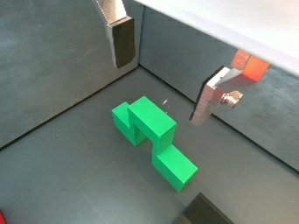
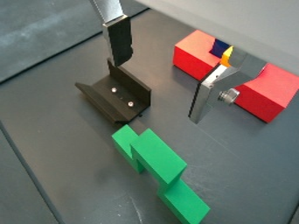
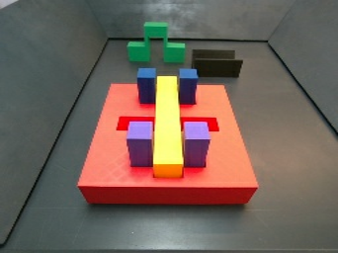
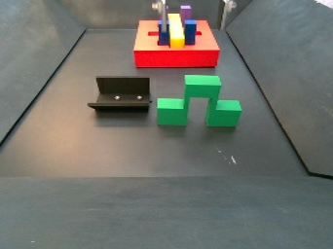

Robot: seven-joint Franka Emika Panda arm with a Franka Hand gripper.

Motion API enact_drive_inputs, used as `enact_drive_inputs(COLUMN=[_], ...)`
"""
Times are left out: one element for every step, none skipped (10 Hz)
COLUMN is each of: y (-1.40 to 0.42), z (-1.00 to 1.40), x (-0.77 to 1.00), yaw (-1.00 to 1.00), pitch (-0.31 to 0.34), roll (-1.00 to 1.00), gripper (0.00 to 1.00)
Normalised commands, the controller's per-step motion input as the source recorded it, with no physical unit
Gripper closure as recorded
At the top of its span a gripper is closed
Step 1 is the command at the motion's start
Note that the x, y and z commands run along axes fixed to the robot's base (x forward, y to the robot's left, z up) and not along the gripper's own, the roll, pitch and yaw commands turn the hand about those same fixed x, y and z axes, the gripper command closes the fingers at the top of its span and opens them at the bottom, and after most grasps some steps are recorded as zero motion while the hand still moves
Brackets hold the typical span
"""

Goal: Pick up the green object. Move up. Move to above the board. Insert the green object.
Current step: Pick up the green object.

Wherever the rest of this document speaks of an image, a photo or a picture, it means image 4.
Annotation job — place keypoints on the green arch-shaped block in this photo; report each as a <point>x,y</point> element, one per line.
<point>223,112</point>

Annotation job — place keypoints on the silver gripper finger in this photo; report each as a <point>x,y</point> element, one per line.
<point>159,5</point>
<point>228,5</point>

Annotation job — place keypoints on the purple U-shaped block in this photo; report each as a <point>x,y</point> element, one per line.
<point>184,11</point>

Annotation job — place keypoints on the yellow block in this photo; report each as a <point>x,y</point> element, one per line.
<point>175,31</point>

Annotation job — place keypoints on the red board base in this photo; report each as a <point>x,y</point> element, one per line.
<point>152,56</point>

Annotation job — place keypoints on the black angle bracket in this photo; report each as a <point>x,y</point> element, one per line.
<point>121,93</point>

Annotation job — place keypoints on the blue U-shaped block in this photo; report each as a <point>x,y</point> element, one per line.
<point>188,30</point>

